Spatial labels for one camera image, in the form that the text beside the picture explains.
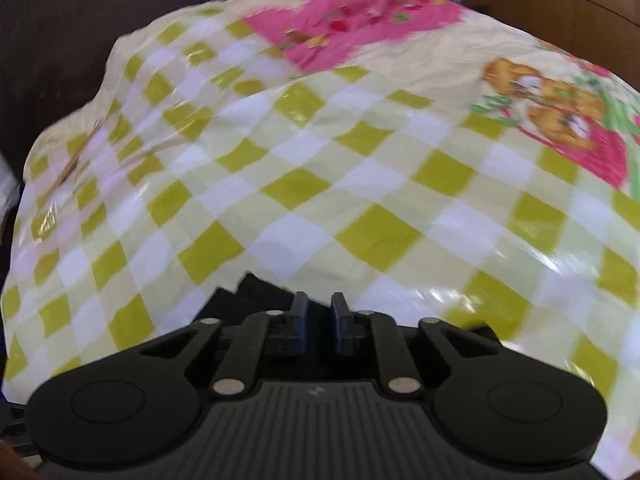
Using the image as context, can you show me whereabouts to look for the black pants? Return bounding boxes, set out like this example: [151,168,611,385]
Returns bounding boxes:
[193,271,302,331]

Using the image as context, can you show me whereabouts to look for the checkered yellow bed cover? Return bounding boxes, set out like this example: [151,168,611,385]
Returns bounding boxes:
[2,0,639,478]

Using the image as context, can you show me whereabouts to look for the dark wooden headboard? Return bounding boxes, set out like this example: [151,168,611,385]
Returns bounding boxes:
[1,0,209,176]

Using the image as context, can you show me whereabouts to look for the brown wooden wardrobe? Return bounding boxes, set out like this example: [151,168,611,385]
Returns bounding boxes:
[463,0,639,88]

